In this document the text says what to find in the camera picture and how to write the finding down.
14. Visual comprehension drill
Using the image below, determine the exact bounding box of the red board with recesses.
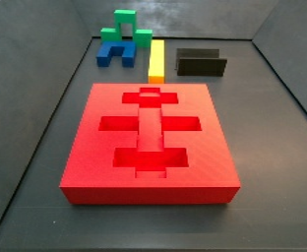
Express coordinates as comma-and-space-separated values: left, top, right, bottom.
60, 84, 240, 205

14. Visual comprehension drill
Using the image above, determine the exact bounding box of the black fixture stand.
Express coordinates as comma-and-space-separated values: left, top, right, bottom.
176, 48, 227, 77

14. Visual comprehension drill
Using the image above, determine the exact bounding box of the yellow long bar block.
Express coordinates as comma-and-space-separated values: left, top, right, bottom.
148, 39, 165, 84

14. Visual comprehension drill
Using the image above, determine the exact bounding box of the blue U-shaped block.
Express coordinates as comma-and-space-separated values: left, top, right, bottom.
96, 41, 136, 68

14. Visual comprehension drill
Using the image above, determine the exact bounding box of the green arch block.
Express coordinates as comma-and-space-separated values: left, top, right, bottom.
101, 10, 153, 48

